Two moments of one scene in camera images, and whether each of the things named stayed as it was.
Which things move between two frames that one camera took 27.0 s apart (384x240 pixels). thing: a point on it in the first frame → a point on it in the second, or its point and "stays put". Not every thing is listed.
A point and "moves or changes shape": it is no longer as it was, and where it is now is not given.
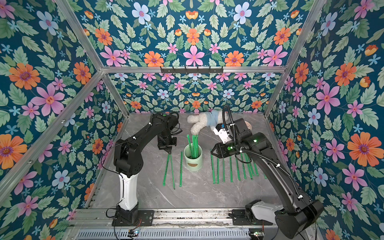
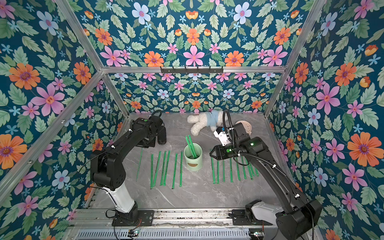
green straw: [251, 165] stays put
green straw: [217, 170] stays put
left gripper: [168, 148] → [141, 144]
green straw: [231, 170] stays put
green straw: [172, 171] moves or changes shape
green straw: [213, 169] stays put
